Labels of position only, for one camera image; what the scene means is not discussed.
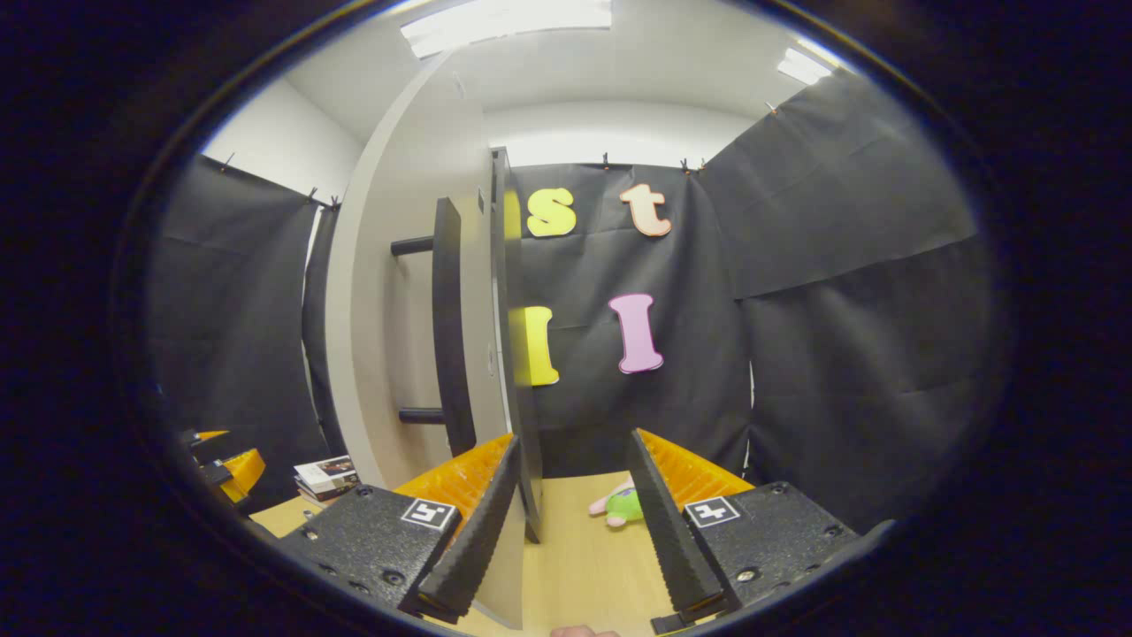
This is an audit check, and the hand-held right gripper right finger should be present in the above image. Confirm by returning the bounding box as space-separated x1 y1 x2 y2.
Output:
626 428 863 636

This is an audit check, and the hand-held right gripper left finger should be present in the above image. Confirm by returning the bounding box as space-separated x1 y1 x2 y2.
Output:
281 432 523 625

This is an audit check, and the grey cabinet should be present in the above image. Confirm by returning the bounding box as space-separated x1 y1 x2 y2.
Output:
491 146 545 543

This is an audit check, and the green and pink plush toy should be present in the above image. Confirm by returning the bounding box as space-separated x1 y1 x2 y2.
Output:
588 478 645 529

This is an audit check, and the white cover book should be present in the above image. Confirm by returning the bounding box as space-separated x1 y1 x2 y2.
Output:
294 456 358 493

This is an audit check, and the black backdrop cloth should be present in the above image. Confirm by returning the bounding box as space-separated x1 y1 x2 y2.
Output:
146 66 1000 532

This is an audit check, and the small ceiling light panel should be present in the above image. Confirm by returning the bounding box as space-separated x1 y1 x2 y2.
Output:
778 47 837 87

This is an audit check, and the large ceiling light panel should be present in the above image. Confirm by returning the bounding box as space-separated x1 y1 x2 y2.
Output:
400 0 613 58

